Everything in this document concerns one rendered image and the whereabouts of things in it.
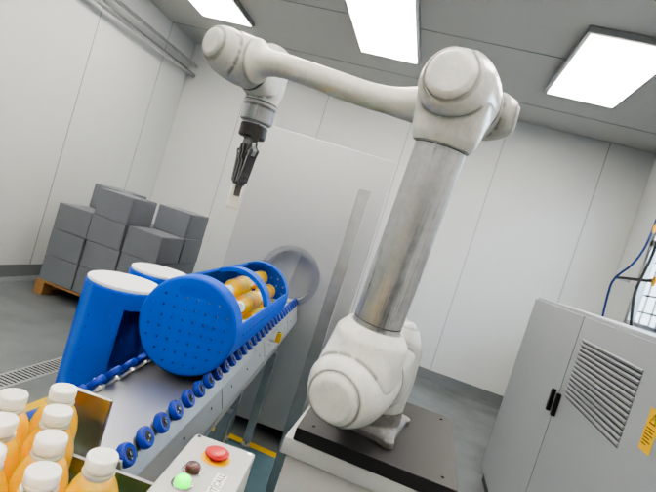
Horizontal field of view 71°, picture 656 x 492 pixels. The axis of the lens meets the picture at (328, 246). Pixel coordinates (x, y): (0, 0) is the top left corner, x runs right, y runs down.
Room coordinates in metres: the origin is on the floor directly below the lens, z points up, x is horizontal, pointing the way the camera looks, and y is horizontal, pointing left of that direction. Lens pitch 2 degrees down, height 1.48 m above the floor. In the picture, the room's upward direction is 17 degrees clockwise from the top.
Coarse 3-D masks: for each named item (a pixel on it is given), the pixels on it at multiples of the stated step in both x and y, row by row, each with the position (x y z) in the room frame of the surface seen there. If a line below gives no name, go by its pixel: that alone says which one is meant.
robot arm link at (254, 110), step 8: (248, 104) 1.23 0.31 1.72; (256, 104) 1.22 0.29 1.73; (264, 104) 1.23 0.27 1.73; (248, 112) 1.23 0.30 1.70; (256, 112) 1.22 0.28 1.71; (264, 112) 1.23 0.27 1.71; (272, 112) 1.25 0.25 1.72; (248, 120) 1.24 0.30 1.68; (256, 120) 1.23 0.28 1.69; (264, 120) 1.23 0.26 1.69; (272, 120) 1.27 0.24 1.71
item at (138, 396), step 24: (264, 360) 2.00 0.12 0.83; (120, 384) 1.18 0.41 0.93; (144, 384) 1.22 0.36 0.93; (168, 384) 1.26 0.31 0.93; (192, 384) 1.31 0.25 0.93; (240, 384) 1.61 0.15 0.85; (120, 408) 1.06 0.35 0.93; (144, 408) 1.09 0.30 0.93; (216, 408) 1.35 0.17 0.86; (120, 432) 0.96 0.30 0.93; (192, 432) 1.16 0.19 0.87; (168, 456) 1.01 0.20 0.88
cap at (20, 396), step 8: (0, 392) 0.65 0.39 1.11; (8, 392) 0.66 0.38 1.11; (16, 392) 0.67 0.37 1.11; (24, 392) 0.67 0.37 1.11; (0, 400) 0.64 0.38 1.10; (8, 400) 0.64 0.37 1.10; (16, 400) 0.65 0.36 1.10; (24, 400) 0.66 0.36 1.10; (0, 408) 0.64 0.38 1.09; (8, 408) 0.65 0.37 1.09; (16, 408) 0.65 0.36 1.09
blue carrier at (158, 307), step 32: (160, 288) 1.28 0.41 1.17; (192, 288) 1.28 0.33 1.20; (224, 288) 1.31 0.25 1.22; (160, 320) 1.28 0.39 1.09; (192, 320) 1.28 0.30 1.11; (224, 320) 1.27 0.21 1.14; (256, 320) 1.51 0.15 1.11; (160, 352) 1.28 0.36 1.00; (192, 352) 1.27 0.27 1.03; (224, 352) 1.27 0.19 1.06
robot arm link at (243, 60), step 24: (216, 48) 1.04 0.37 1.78; (240, 48) 1.06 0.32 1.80; (264, 48) 1.08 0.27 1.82; (216, 72) 1.11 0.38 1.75; (240, 72) 1.08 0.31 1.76; (264, 72) 1.08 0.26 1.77; (288, 72) 1.06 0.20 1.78; (312, 72) 1.06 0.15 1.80; (336, 72) 1.08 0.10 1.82; (336, 96) 1.10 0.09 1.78; (360, 96) 1.09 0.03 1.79; (384, 96) 1.09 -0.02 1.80; (408, 96) 1.06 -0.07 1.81; (408, 120) 1.09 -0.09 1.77
